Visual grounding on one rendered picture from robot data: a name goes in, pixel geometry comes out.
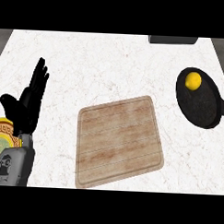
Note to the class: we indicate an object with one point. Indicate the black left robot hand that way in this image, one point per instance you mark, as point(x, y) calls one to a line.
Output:
point(28, 104)

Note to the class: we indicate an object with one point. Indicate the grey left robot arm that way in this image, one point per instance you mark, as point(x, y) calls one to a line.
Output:
point(13, 165)

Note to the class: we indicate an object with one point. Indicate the wooden cutting board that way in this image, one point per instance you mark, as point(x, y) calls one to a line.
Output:
point(118, 138)

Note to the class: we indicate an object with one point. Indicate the yellow lemon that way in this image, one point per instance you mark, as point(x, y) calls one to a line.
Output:
point(192, 80)

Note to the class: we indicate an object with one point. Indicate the black frying pan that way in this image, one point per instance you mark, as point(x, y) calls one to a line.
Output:
point(199, 102)

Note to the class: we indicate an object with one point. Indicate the yellow patterned plate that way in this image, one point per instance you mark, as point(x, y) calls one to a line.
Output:
point(3, 136)

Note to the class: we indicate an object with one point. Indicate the dark grey appliance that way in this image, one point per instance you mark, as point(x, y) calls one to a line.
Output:
point(172, 40)

